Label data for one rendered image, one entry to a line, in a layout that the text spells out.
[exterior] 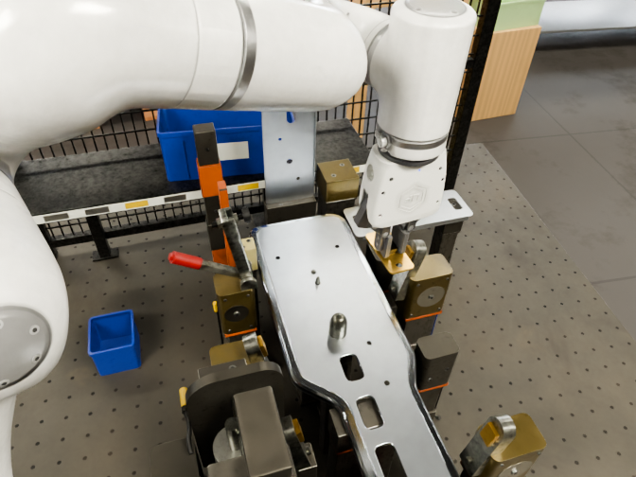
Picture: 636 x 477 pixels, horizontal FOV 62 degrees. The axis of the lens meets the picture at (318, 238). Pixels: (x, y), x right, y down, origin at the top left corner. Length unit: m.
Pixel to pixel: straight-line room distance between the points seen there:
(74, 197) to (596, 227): 2.52
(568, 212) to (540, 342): 1.72
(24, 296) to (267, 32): 0.23
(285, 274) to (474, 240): 0.76
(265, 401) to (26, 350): 0.39
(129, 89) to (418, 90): 0.31
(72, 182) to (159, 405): 0.55
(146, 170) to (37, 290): 1.00
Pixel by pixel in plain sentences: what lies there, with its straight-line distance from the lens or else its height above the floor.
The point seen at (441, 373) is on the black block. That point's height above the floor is 0.93.
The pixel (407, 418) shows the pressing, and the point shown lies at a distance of 0.90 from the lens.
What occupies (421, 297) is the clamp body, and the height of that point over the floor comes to 0.99.
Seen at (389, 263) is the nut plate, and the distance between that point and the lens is 0.73.
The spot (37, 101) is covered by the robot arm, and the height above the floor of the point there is 1.63.
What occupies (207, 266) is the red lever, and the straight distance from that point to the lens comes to 0.94.
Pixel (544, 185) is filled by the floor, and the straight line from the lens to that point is 3.26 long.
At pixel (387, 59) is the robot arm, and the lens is 0.58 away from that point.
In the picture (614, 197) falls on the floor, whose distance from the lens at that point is 3.35.
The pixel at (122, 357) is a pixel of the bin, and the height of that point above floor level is 0.75.
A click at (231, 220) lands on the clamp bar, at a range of 0.86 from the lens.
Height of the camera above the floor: 1.78
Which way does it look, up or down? 43 degrees down
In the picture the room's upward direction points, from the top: 2 degrees clockwise
